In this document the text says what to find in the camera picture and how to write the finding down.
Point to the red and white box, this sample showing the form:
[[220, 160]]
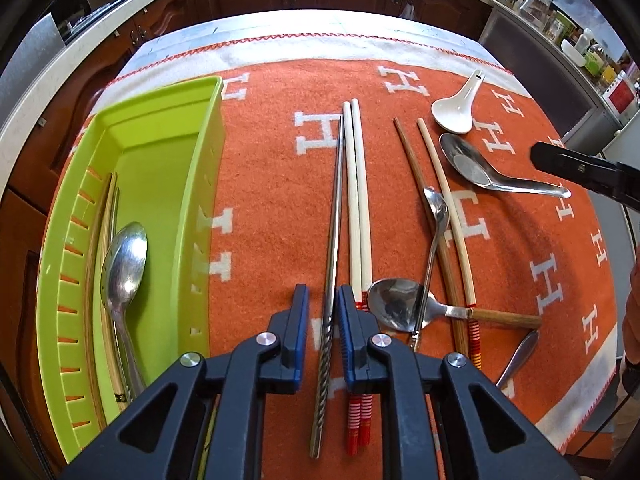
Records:
[[620, 95]]

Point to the person's right forearm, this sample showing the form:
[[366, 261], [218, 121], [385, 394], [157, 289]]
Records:
[[632, 310]]

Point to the glass pitcher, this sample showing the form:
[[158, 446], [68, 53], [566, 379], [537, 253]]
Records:
[[532, 4]]

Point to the white ceramic spoon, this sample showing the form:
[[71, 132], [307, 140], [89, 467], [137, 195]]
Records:
[[452, 115]]

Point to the wide metal soup spoon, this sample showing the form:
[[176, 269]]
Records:
[[467, 160]]

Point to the orange lettered blanket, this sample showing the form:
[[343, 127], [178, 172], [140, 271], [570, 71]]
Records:
[[280, 185]]

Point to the grey refrigerator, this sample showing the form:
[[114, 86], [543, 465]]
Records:
[[622, 145]]

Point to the stainless steel cabinet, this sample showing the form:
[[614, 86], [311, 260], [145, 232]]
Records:
[[540, 60]]

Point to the white bowl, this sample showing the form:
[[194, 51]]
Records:
[[572, 53]]

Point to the stainless steel sheet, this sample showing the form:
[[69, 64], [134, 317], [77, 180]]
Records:
[[30, 52]]

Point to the small metal teaspoon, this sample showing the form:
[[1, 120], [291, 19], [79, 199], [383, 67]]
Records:
[[436, 205]]

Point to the gas stove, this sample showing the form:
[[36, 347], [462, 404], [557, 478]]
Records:
[[85, 17]]

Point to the metal fork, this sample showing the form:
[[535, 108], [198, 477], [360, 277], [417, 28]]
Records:
[[522, 352]]

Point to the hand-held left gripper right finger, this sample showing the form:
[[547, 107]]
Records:
[[347, 332]]

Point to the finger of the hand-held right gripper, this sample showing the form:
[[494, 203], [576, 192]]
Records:
[[565, 162]]

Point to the hanging plastic bag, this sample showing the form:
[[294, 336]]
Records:
[[409, 10]]

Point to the large metal tablespoon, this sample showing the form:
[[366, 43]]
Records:
[[125, 260]]

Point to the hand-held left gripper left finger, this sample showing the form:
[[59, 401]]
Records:
[[299, 330]]

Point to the pale patterned tablecloth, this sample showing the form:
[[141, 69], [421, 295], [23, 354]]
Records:
[[300, 22]]

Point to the row of spice jars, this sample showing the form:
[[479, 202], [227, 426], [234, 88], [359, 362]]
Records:
[[562, 27]]

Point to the green plastic utensil tray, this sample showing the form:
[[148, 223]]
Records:
[[165, 185]]

